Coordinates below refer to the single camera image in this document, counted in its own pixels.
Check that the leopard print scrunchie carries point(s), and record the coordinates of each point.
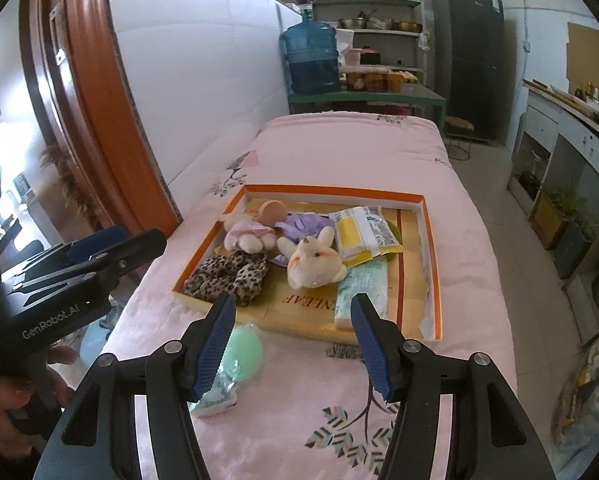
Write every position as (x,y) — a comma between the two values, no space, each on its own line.
(214,275)

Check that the pink floral blanket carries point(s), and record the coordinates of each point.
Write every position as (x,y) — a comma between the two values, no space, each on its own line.
(289,160)

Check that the white kitchen counter cabinet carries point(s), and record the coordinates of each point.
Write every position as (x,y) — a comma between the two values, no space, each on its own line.
(544,125)

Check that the white and purple snack packet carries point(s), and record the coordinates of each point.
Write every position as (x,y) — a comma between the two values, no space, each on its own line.
(382,225)

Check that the cardboard wall panel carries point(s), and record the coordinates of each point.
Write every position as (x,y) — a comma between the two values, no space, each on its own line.
(587,55)

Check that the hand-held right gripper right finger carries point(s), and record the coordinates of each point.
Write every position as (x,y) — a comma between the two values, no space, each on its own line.
(374,345)

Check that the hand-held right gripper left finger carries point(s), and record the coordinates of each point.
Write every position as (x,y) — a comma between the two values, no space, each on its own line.
(214,345)

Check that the orange-edged cardboard box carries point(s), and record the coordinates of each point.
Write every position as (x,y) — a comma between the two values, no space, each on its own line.
(299,310)

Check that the plush toy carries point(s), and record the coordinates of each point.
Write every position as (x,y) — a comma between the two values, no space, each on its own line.
(314,260)
(249,232)

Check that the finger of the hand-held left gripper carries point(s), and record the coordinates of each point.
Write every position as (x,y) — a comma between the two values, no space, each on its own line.
(129,252)
(94,242)

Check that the metal bowl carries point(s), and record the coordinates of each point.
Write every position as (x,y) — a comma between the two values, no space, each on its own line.
(353,24)
(407,26)

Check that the metal shelf unit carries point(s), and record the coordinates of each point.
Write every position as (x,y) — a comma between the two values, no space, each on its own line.
(364,2)

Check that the grey patterned cloth piece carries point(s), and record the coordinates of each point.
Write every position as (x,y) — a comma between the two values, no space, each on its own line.
(342,351)

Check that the green table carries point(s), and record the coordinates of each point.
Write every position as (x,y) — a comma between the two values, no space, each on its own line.
(419,92)

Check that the yellow and white snack packet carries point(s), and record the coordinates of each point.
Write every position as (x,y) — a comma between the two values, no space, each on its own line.
(354,235)

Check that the blue water jug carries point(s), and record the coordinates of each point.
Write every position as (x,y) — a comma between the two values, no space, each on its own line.
(309,60)

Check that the planter box with plants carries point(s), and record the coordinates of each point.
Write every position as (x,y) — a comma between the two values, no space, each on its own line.
(574,250)
(549,220)

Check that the dark grey fridge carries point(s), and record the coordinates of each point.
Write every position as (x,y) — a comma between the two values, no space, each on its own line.
(469,60)

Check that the brown wooden door frame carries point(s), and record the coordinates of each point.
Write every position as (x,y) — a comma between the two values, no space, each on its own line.
(104,110)

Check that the clear plastic bag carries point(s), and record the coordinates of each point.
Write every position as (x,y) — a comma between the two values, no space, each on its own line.
(584,395)

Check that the round stool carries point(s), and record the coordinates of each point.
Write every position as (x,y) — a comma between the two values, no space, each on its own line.
(458,122)

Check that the row of food jars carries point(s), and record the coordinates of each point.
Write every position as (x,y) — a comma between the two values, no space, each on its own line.
(379,81)

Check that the light green round puff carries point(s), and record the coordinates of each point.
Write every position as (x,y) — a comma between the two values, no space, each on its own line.
(244,352)

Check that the green patterned tissue pack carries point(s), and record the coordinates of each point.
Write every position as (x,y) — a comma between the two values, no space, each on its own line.
(219,395)
(364,285)

